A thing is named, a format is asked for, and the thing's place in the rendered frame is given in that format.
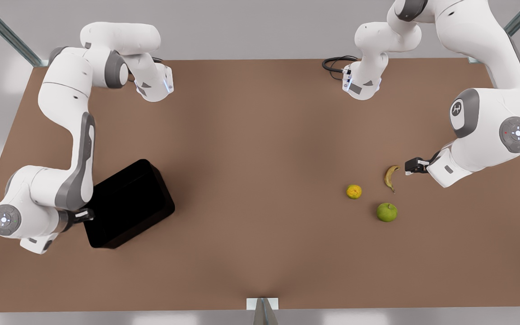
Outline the green apple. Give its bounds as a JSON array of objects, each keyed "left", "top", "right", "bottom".
[{"left": 376, "top": 203, "right": 398, "bottom": 223}]

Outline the silver frame post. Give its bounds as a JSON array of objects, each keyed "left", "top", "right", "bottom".
[
  {"left": 0, "top": 0, "right": 48, "bottom": 68},
  {"left": 246, "top": 297, "right": 279, "bottom": 325},
  {"left": 468, "top": 0, "right": 520, "bottom": 64}
]

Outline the yellow banana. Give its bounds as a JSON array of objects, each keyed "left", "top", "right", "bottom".
[{"left": 384, "top": 165, "right": 400, "bottom": 193}]

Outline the black rectangular tray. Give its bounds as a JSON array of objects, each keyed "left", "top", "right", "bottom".
[{"left": 83, "top": 159, "right": 176, "bottom": 249}]

